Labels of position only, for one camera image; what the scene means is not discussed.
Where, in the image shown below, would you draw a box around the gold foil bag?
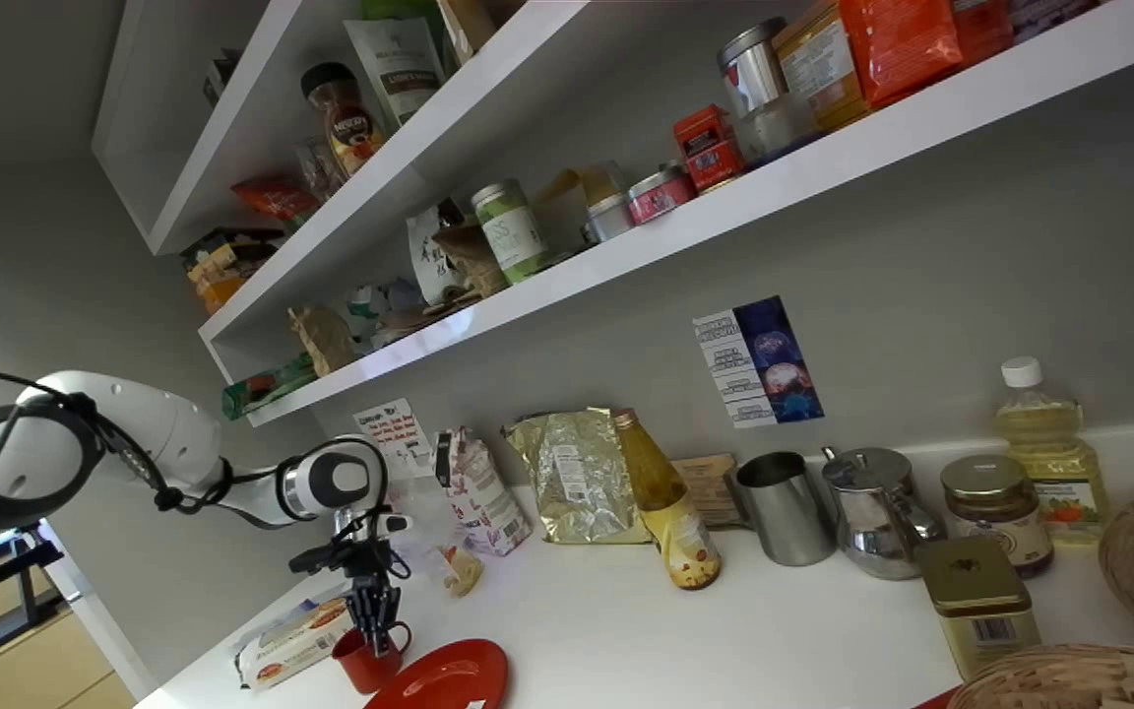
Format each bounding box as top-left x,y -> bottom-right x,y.
501,407 -> 658,548

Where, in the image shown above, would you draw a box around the small white jar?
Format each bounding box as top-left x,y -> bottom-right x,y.
581,193 -> 639,249

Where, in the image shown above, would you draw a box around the white patterned coffee bag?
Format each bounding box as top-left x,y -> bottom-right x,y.
431,424 -> 538,565

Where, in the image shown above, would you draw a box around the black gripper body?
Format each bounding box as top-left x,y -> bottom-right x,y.
287,509 -> 416,598

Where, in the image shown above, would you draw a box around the yellow bottle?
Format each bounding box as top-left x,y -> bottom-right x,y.
607,407 -> 724,593

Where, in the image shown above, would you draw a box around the green and white box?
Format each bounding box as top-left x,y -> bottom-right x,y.
341,11 -> 450,130

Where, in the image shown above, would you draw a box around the orange-red snack bag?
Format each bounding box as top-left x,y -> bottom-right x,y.
837,0 -> 972,111

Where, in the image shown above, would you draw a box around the red snack package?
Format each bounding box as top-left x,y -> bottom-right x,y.
227,168 -> 324,228

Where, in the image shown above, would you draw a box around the white cookie box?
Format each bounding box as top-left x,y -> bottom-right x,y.
227,589 -> 362,695

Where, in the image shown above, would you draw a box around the red round plate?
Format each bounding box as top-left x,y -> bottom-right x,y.
367,637 -> 515,709

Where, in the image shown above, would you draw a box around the orange food package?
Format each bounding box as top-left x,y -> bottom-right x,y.
183,242 -> 254,315

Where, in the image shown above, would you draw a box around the white wall shelf unit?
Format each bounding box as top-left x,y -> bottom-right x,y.
89,0 -> 1134,431

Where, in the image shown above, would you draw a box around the small brown box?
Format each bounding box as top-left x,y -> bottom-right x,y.
670,451 -> 746,531

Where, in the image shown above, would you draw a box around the dark lidded jar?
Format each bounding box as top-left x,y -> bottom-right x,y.
299,58 -> 382,172

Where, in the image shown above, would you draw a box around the red food box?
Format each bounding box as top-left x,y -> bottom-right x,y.
670,101 -> 753,196

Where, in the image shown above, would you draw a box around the teal food box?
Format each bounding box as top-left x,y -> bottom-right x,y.
346,280 -> 424,351

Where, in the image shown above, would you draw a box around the glass jar with gold lid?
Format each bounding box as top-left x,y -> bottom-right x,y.
935,453 -> 1054,578

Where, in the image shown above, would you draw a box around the flat wicker tray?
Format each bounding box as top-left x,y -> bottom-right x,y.
946,644 -> 1134,709

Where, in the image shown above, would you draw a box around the red mug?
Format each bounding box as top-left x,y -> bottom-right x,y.
328,617 -> 416,696

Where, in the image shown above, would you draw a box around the green flat packages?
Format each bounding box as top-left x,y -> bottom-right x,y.
221,358 -> 324,424

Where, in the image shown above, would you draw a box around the blue white carton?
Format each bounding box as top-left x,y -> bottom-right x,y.
687,293 -> 826,434

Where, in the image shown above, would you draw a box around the pink tin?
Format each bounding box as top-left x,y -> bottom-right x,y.
623,165 -> 697,228

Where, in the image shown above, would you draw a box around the clear oil bottle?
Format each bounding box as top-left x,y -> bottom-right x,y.
984,351 -> 1113,548

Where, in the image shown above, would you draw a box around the brown paper bag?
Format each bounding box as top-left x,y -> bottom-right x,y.
284,301 -> 362,380

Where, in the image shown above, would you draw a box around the steel pitcher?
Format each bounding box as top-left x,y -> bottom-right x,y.
816,444 -> 949,583

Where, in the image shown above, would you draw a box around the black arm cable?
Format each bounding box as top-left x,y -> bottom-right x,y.
0,361 -> 301,531

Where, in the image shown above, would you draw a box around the steel cup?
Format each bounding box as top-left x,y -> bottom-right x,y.
733,451 -> 837,573

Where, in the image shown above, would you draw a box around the tan food package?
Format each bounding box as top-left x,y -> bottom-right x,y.
531,162 -> 623,260

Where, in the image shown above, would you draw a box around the white card with black pattern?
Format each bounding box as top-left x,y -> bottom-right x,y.
403,196 -> 464,310

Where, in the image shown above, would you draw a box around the orange food box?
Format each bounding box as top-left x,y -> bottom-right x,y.
773,0 -> 874,133

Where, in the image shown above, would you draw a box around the steel can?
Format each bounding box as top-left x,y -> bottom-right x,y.
719,15 -> 794,120

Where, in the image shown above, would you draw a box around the jar with green label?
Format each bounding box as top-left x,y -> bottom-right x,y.
464,179 -> 550,288

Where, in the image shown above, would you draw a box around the handwritten tea sign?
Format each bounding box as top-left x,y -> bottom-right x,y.
349,396 -> 442,490

